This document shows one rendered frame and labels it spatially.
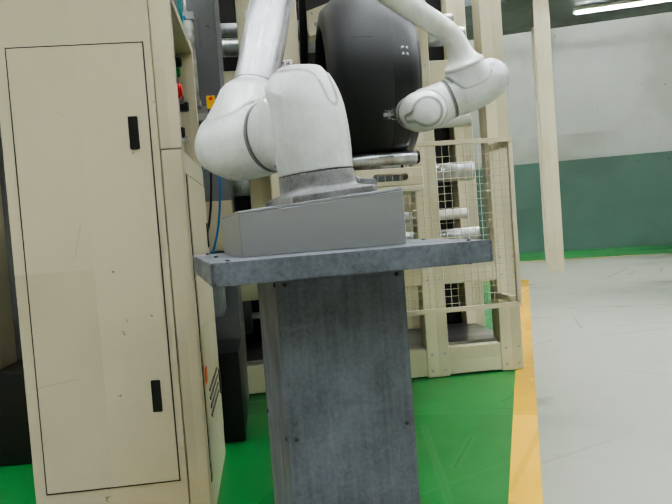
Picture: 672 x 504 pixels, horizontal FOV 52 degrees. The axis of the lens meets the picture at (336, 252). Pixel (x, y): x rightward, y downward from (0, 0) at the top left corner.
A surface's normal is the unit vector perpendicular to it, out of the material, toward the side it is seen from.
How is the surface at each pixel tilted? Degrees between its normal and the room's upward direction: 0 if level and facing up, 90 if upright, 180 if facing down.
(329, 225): 90
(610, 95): 90
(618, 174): 90
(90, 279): 90
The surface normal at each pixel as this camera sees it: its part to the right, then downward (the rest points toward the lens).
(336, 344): 0.25, 0.02
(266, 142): -0.70, 0.21
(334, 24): -0.63, -0.33
